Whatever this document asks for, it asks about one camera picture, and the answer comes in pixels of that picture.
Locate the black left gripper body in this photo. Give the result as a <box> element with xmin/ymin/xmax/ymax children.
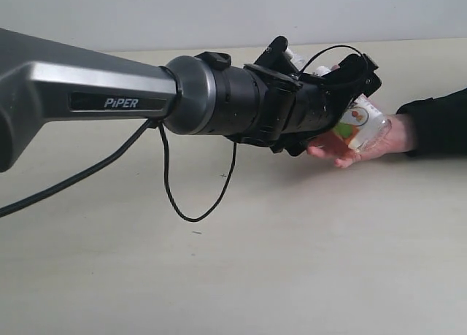
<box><xmin>269</xmin><ymin>36</ymin><xmax>382</xmax><ymax>156</ymax></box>

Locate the floral label bottle white cap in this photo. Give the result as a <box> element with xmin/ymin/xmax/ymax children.
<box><xmin>284</xmin><ymin>46</ymin><xmax>393</xmax><ymax>154</ymax></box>

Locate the black sleeved forearm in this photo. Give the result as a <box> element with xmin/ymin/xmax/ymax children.
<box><xmin>396</xmin><ymin>88</ymin><xmax>466</xmax><ymax>158</ymax></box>

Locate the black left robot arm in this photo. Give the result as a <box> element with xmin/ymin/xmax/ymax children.
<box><xmin>1</xmin><ymin>29</ymin><xmax>382</xmax><ymax>171</ymax></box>

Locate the person's open bare hand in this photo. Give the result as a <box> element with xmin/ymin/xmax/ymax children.
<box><xmin>306</xmin><ymin>114</ymin><xmax>417</xmax><ymax>169</ymax></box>

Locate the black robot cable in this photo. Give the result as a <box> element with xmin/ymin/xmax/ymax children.
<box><xmin>0</xmin><ymin>45</ymin><xmax>379</xmax><ymax>222</ymax></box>

